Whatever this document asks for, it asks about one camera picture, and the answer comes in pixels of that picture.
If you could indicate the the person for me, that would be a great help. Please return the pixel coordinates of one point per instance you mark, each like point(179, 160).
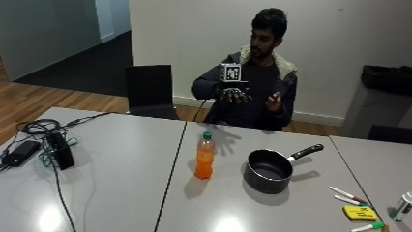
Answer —
point(261, 77)

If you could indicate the white marker cube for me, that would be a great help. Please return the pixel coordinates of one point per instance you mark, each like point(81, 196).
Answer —
point(231, 72)

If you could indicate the black chair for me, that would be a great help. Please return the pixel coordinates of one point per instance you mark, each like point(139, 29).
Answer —
point(149, 92)

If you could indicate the orange soda bottle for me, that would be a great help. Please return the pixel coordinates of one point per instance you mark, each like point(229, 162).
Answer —
point(204, 156)

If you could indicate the black saucepan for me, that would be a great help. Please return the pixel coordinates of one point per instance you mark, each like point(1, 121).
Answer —
point(269, 169)

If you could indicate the grey bin with black bag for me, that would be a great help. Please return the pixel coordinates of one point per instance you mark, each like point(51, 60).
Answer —
point(380, 96)

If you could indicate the dark chair back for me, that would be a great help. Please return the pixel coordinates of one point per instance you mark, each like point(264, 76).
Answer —
point(391, 134)

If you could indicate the red capped white marker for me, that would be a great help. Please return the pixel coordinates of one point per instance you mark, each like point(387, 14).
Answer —
point(347, 195)

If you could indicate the green capped white marker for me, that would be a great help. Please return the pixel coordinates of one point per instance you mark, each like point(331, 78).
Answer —
point(367, 226)
point(351, 201)

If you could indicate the yellow sponge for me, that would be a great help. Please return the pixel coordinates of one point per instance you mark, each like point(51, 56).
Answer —
point(360, 212)

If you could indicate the black box device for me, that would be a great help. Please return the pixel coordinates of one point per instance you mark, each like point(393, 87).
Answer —
point(60, 150)

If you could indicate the white plastic bottle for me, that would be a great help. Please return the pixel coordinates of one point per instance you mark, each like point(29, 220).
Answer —
point(403, 207)

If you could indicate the black power adapter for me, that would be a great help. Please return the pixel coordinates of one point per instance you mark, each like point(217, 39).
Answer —
point(20, 153)

